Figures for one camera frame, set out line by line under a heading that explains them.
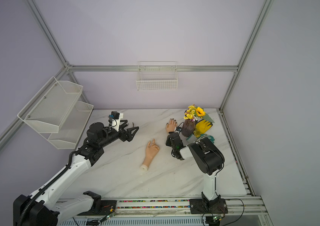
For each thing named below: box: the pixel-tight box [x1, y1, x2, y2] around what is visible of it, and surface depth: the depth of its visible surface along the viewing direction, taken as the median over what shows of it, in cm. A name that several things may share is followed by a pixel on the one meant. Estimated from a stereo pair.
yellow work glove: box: [193, 119, 213, 138], surface depth 109 cm
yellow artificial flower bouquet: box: [183, 104, 215, 123], surface depth 87 cm
